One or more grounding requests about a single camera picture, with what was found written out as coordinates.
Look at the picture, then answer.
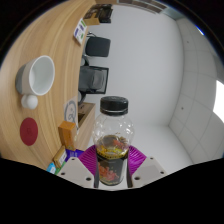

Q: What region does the black office chair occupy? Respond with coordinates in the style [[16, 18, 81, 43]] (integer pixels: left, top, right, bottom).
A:
[[83, 31, 112, 58]]

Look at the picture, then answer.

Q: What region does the stack of brown boxes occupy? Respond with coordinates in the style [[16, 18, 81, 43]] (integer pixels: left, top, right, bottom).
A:
[[83, 3, 114, 26]]

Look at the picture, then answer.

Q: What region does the small blue sachet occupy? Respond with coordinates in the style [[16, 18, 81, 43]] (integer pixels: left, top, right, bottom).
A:
[[46, 162, 58, 175]]

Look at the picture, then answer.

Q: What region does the white and grey mug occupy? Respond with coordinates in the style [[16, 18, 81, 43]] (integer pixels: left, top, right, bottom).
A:
[[15, 55, 56, 110]]

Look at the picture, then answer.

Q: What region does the white and green pamphlet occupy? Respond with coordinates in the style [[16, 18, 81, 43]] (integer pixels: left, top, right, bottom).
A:
[[73, 18, 88, 46]]

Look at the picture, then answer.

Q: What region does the small yellow box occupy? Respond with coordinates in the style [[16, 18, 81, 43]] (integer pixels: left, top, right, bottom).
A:
[[52, 145, 68, 169]]

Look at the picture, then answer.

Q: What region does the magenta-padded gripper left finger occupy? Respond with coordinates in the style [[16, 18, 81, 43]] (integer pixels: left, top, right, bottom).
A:
[[57, 145, 99, 189]]

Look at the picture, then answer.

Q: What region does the wooden side desk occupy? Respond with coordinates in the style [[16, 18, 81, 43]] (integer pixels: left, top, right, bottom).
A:
[[77, 102, 98, 151]]

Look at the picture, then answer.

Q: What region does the grey mesh office chair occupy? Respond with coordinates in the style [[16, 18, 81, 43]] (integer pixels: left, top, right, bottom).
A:
[[78, 64, 110, 101]]

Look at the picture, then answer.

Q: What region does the orange-brown cardboard box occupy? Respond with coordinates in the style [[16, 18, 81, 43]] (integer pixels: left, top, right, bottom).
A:
[[57, 120, 78, 151]]

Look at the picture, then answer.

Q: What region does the clear bottle with black cap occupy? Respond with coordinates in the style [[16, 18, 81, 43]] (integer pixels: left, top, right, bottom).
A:
[[92, 96, 135, 186]]

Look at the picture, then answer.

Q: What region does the flat round red coaster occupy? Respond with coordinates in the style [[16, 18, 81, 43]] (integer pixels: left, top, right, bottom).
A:
[[19, 117, 39, 147]]

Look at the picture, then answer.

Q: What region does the paper with round print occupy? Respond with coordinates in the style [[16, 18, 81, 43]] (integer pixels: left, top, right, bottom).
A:
[[63, 96, 80, 129]]

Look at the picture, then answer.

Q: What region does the rectangular ceiling light panel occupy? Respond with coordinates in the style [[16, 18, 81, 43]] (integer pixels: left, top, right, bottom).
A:
[[213, 79, 224, 124]]

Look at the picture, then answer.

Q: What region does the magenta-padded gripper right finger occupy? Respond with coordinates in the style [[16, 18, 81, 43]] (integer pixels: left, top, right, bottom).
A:
[[126, 145, 168, 189]]

